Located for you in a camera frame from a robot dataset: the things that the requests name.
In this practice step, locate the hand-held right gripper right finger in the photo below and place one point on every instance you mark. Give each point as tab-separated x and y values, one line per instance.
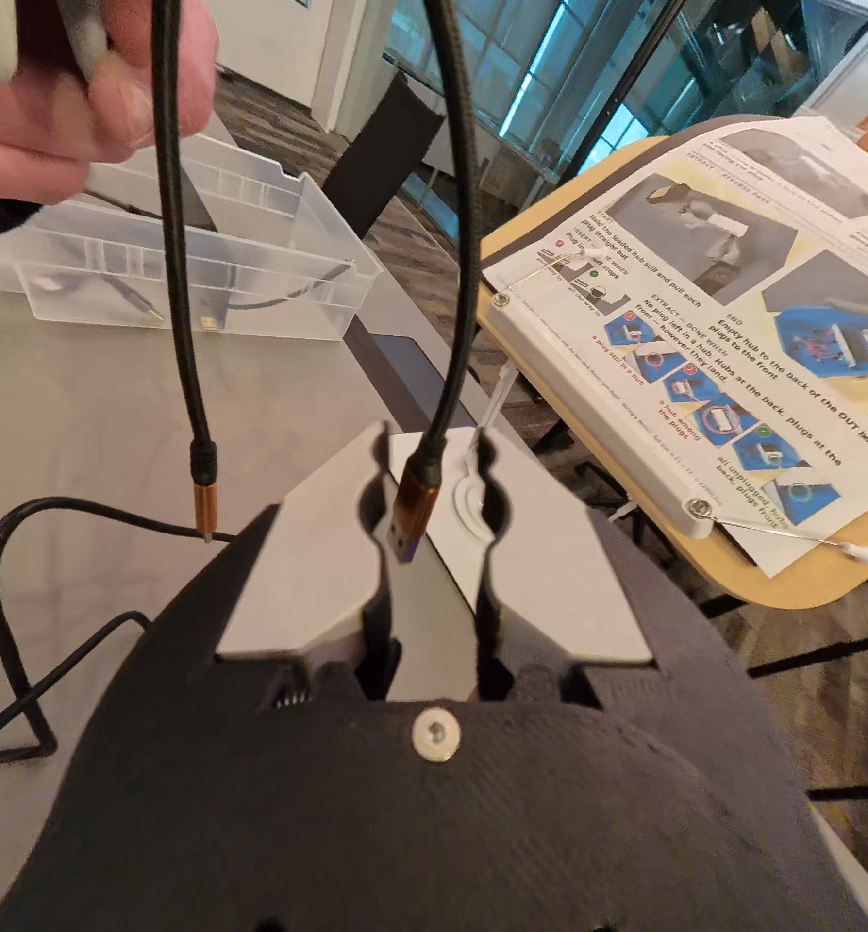
565	582

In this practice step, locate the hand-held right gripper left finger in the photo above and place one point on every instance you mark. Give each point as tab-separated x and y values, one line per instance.
303	582

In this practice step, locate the clear plastic bin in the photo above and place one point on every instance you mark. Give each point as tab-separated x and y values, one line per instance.
281	218

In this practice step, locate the printed instruction sheet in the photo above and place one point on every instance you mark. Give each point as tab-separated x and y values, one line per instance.
696	240

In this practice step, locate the black office chair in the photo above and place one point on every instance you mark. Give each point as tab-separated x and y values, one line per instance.
383	160

